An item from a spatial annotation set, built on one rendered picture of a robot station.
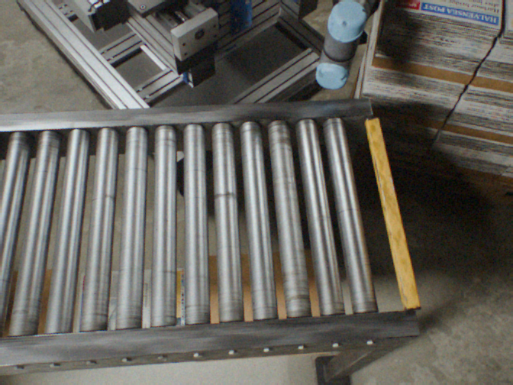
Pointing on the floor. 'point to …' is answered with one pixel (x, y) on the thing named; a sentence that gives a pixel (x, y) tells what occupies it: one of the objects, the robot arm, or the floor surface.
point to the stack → (443, 90)
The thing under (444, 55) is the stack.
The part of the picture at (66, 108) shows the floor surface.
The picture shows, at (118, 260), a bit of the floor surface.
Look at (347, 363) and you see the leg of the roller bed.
